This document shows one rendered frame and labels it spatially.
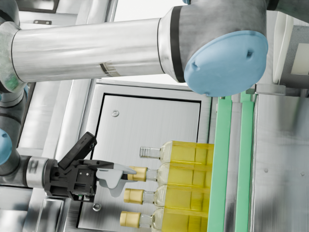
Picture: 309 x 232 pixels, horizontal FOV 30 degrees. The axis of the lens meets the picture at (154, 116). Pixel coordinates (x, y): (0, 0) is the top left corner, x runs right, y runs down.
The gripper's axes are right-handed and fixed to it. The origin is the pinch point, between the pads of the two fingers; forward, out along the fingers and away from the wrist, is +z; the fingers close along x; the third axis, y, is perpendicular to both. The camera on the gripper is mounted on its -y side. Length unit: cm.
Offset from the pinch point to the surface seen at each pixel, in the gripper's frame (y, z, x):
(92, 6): -62, -23, -17
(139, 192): 5.4, 2.7, 2.1
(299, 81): -21.2, 36.8, 12.9
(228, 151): -1.8, 22.0, 13.4
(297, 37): -22.0, 33.9, 28.3
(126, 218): 11.9, 0.5, 2.0
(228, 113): -11.4, 21.4, 12.9
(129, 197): 6.7, 0.5, 1.8
